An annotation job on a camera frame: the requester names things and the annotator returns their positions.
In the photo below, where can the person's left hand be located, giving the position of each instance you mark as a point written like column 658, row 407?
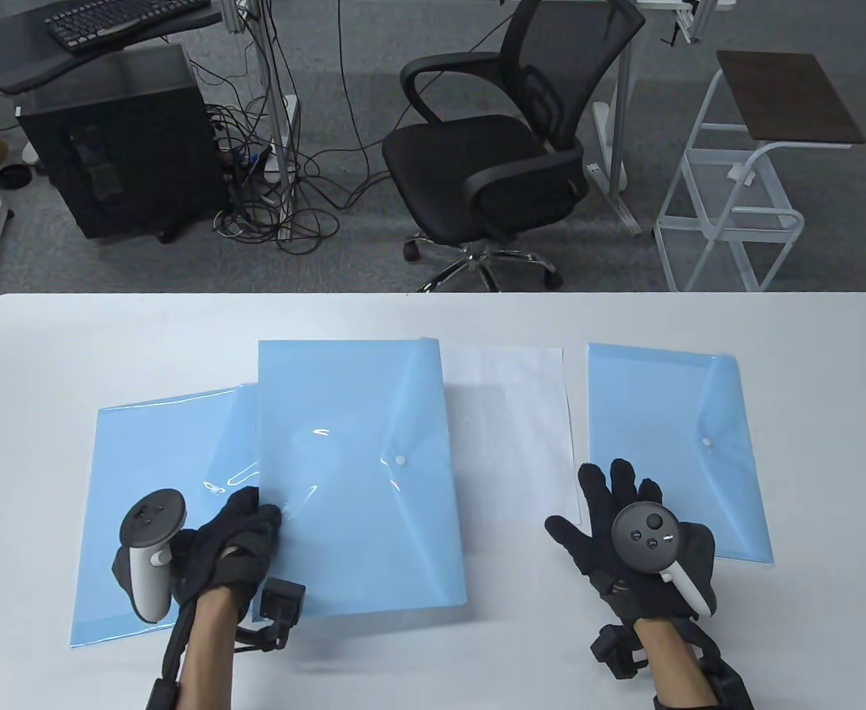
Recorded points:
column 233, row 540

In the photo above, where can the white cart with brown top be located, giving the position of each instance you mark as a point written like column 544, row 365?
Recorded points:
column 787, row 96

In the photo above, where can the black keyboard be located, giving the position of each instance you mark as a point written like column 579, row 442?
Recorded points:
column 107, row 18

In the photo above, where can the small white object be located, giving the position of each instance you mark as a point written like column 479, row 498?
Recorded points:
column 739, row 174

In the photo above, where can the person's right hand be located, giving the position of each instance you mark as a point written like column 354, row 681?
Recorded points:
column 595, row 547

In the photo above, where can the black computer tower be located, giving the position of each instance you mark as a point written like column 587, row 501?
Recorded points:
column 122, row 148

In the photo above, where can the black round lid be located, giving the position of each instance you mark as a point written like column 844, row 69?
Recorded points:
column 15, row 177

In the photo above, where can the white paper sheet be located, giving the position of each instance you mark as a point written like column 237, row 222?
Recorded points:
column 506, row 429

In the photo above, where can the blue plastic snap envelope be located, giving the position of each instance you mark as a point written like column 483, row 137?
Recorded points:
column 351, row 444
column 662, row 399
column 151, row 481

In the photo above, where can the white desk frame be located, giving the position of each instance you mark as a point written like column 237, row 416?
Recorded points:
column 620, row 111

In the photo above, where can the black battery pack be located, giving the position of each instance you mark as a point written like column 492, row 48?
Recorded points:
column 160, row 695
column 728, row 684

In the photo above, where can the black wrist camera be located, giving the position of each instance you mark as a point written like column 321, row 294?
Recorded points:
column 282, row 603
column 617, row 651

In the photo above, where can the white power strip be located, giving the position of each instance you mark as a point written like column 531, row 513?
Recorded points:
column 292, row 109

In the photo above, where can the person's left forearm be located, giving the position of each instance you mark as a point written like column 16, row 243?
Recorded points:
column 207, row 651

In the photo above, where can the white and black controller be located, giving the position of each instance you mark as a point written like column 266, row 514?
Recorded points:
column 153, row 514
column 643, row 536

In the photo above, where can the black keyboard desk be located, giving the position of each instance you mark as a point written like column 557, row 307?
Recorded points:
column 4, row 59

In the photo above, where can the grey metal desk leg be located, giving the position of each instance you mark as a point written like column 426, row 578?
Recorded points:
column 273, row 111

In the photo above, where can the black mesh office chair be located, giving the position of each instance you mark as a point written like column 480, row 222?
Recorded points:
column 469, row 159

